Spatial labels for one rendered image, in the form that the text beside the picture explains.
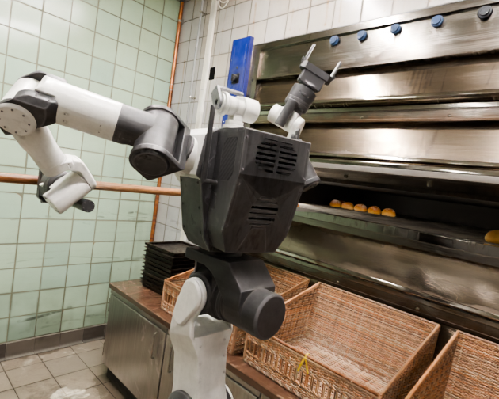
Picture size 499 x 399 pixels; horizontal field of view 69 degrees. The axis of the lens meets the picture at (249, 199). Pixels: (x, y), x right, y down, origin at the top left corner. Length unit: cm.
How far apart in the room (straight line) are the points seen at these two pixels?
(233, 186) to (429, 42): 122
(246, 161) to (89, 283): 217
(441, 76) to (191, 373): 142
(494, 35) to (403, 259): 92
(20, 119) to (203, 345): 69
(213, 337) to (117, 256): 186
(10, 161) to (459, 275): 235
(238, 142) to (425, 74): 111
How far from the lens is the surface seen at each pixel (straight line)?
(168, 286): 190
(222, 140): 86
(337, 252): 178
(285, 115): 124
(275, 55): 225
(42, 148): 96
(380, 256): 170
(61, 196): 103
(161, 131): 84
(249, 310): 87
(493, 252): 157
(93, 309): 291
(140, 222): 287
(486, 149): 159
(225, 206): 81
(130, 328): 215
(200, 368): 107
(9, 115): 88
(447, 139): 164
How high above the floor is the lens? 129
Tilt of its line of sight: 3 degrees down
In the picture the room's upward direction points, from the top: 8 degrees clockwise
